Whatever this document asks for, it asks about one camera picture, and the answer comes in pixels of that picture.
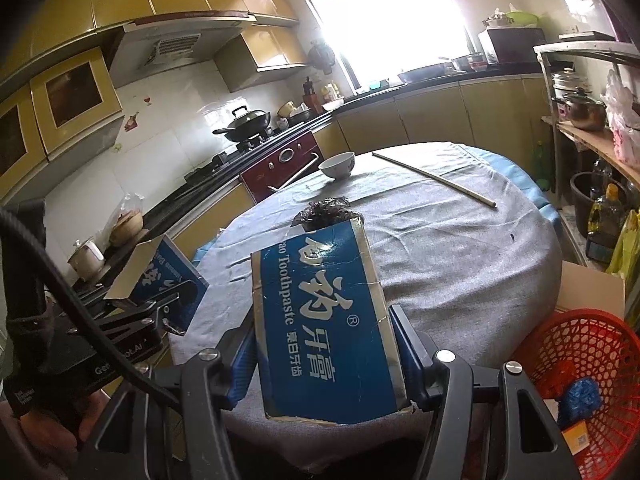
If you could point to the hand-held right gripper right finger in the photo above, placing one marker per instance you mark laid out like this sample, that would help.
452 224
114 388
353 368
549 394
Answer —
410 355

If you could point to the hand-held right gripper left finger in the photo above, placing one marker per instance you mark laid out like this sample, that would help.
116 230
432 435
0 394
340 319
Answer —
242 375

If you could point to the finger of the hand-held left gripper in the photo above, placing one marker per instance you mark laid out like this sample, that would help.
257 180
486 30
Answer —
150 305

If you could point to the small blue toothpaste box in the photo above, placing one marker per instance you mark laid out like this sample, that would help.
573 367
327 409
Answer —
170 265

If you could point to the large blue toothpaste box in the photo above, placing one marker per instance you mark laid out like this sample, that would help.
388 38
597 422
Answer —
325 320

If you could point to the black plastic bag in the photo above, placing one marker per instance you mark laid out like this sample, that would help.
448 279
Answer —
322 215

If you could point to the red plastic basket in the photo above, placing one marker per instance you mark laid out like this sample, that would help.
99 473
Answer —
575 330

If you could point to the blue plastic bag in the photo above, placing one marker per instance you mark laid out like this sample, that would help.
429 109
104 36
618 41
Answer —
580 400

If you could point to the small orange box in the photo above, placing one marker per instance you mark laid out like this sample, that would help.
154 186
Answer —
575 440

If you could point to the person's left hand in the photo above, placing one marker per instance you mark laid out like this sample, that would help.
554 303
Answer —
50 430

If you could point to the white electric cooker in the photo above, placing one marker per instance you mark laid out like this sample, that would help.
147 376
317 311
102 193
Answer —
85 260

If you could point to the brown clay pot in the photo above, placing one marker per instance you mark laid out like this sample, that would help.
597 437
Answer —
125 227

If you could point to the clear plastic bag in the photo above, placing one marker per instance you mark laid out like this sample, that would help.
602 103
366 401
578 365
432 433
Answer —
131 204

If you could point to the round table grey cloth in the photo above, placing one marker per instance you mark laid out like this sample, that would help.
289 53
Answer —
450 260

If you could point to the black gas stove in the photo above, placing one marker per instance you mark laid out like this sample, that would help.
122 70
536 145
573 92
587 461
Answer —
220 160

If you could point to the long wooden stick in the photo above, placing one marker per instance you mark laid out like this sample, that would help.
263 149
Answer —
435 178

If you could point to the cardboard box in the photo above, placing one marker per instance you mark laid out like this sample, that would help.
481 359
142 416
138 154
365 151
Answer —
590 285

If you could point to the dark red oven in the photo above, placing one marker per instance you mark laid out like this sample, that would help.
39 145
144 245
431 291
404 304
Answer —
280 160

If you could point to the white bowl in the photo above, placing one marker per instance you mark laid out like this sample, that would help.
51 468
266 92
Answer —
337 165

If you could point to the black wok with lid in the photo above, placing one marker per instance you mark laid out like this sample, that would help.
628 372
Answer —
245 125

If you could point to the light blue cloth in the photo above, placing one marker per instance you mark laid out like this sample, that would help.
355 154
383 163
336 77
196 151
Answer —
525 180

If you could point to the green bottle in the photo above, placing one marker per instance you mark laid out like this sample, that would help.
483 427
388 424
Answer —
540 165

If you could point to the black bucket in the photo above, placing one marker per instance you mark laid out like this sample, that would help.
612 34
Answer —
580 195

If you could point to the cooking oil bottle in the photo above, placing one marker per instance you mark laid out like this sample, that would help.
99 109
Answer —
605 220

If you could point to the yellow plastic bag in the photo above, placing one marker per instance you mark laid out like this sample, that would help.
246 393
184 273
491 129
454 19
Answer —
627 245

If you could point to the knife block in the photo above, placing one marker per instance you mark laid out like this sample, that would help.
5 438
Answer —
310 100

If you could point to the grey range hood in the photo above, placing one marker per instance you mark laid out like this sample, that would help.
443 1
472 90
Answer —
165 45

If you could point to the white dish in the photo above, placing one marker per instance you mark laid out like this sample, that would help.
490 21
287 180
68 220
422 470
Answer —
332 103

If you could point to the yellow bottle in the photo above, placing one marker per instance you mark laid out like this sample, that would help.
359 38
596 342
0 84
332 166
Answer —
330 92

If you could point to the wooden storage rack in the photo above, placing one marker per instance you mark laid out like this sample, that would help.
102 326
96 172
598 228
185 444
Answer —
590 142

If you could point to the large metal pan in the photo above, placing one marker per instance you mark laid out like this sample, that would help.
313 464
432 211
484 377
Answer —
425 72

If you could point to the steel pot with lid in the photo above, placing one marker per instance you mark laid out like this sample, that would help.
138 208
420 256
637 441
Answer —
582 115

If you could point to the pink white plastic bag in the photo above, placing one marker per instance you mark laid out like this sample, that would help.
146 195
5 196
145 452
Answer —
622 125

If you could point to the black microwave oven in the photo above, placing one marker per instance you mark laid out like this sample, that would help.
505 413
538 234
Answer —
515 45

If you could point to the kitchen window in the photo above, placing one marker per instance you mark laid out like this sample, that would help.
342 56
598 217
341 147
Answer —
390 20

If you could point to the green plastic bag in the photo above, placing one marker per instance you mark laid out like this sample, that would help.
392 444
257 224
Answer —
522 19

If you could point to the flat black tray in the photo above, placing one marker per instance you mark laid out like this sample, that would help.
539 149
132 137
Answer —
585 36

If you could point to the yellow glass-door wall cabinet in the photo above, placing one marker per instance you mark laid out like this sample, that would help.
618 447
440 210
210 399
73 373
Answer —
75 95

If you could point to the small yellow wall cabinet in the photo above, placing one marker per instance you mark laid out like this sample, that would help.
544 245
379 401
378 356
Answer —
260 50

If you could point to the dark round wall hanging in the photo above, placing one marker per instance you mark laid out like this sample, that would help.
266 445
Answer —
321 56

